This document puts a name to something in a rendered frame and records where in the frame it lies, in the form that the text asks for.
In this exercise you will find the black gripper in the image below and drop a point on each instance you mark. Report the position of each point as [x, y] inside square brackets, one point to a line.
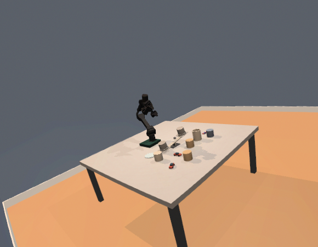
[149, 106]

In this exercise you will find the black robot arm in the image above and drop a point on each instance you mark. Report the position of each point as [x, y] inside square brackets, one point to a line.
[141, 117]

